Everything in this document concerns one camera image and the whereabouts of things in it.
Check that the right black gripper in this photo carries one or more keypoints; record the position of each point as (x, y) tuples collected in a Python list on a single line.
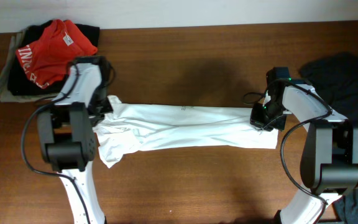
[(256, 119)]

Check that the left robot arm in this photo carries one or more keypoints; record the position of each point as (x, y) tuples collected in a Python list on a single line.
[(66, 134)]

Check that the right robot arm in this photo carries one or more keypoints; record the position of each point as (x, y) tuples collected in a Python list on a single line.
[(329, 162)]

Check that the black folded garment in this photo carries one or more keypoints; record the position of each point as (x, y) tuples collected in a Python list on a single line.
[(18, 84)]

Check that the red folded t-shirt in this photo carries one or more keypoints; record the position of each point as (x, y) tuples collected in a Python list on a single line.
[(47, 49)]

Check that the grey folded garment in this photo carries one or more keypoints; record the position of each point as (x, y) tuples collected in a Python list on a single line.
[(5, 95)]

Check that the dark t-shirt white print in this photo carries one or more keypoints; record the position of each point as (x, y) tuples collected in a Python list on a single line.
[(335, 79)]

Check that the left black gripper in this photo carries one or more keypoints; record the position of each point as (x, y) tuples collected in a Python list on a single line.
[(100, 116)]

